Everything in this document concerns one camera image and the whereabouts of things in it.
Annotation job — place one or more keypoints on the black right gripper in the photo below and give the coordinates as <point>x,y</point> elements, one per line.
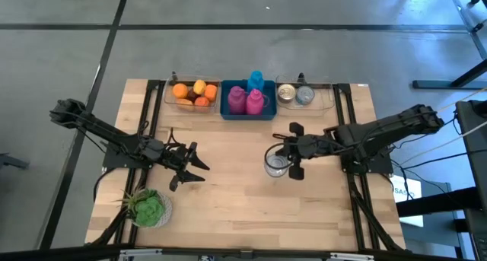
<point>308,147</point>

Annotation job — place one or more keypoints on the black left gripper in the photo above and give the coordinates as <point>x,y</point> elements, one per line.
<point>173,154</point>

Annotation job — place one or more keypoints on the blue-label tuna can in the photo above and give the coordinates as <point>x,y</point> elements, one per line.
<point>274,166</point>

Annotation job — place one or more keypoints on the teal-label tin can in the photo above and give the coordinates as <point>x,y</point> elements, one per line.
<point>305,95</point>

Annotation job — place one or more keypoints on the pull-tab tin can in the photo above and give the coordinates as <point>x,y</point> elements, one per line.
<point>286,93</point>

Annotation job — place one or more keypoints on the pink water bottle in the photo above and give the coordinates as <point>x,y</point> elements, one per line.
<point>255,102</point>

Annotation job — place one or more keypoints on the red-orange toy fruit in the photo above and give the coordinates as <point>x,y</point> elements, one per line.
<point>202,101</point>

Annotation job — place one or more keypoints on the dark brown toy fruit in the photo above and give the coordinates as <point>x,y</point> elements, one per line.
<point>192,96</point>

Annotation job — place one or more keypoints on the purple squat water bottle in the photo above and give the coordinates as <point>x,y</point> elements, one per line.
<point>236,99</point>

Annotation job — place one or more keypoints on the round yellow-orange toy fruit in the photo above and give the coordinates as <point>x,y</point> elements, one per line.
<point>211,92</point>

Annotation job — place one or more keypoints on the smooth orange toy fruit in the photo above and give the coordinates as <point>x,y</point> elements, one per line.
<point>180,90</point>

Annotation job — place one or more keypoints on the blue water bottle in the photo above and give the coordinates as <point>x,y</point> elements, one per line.
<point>255,80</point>

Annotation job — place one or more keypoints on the yellow toy fruit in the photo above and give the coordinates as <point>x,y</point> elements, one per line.
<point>199,86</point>

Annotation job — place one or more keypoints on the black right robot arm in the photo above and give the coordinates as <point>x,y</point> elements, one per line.
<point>388,133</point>

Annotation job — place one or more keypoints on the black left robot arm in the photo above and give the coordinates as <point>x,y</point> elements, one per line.
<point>102,133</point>

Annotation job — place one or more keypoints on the clear plastic container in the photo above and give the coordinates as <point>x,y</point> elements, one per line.
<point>323,99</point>
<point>169,101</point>

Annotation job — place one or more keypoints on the potted green succulent plant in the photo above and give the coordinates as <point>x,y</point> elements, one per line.
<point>148,211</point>

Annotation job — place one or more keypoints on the teal plastic bin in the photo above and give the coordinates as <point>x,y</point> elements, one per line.
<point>243,116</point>

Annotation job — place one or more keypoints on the white sign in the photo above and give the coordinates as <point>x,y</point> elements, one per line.
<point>412,185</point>

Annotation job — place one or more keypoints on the black metal table leg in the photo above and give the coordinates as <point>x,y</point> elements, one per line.
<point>437,84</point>

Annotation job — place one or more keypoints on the grey metal leg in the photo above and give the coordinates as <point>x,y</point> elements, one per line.
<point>13,162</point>

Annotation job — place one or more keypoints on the black desk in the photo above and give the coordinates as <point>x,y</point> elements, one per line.
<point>477,147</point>

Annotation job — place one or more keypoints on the black keyboard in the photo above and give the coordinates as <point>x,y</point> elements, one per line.
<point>480,249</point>

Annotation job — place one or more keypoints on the black aluminium rig frame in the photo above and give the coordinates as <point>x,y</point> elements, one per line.
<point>341,86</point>

